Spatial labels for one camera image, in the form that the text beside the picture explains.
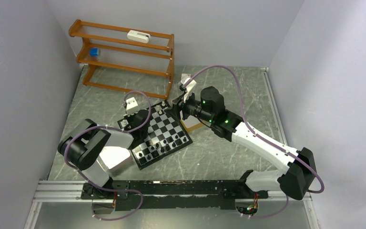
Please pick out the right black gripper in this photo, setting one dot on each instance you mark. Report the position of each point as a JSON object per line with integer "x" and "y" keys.
{"x": 175, "y": 110}

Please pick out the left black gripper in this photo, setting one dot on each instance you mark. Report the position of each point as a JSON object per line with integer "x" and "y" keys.
{"x": 128, "y": 118}

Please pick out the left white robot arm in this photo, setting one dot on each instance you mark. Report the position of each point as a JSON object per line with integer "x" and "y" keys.
{"x": 88, "y": 141}

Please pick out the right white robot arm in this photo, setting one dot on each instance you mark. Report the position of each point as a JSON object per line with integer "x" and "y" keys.
{"x": 295, "y": 169}

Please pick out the black white chess board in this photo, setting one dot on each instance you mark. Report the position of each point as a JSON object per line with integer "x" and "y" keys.
{"x": 165, "y": 136}

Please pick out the silver tin with white pieces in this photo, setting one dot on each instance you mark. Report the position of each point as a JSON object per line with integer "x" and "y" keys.
{"x": 114, "y": 157}

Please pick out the small white red box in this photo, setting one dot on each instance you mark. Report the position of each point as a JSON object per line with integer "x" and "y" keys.
{"x": 185, "y": 76}

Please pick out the wooden three-tier rack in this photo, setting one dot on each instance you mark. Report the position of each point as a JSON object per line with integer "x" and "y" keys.
{"x": 156, "y": 57}

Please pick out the blue cap on rack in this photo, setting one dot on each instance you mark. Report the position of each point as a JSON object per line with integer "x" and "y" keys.
{"x": 94, "y": 52}

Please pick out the white device on rack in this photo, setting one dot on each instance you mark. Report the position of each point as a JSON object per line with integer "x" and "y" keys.
{"x": 138, "y": 36}

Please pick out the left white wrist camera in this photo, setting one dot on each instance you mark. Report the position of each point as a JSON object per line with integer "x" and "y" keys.
{"x": 132, "y": 106}

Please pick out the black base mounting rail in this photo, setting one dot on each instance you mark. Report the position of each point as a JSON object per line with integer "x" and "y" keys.
{"x": 149, "y": 194}

